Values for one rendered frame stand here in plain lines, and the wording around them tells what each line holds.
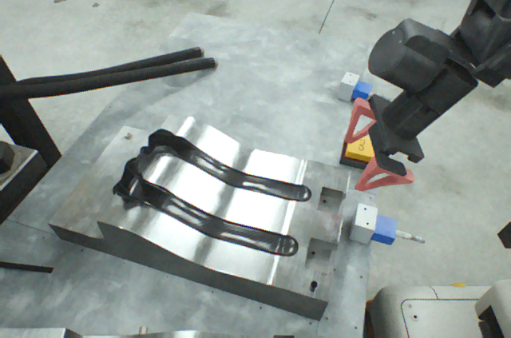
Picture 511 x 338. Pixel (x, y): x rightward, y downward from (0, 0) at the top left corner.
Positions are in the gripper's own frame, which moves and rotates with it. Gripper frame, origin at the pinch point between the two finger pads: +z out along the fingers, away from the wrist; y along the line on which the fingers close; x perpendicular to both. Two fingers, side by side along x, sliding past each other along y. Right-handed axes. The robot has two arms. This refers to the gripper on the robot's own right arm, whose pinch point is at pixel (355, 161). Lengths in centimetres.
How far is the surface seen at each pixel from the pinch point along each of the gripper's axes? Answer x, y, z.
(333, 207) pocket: 4.9, -0.1, 12.5
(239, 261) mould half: -11.1, 11.4, 18.1
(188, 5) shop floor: -19, -251, 121
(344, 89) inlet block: 14.0, -38.2, 10.9
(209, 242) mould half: -15.6, 8.1, 20.5
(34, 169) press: -50, -18, 53
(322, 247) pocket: 1.9, 8.1, 13.5
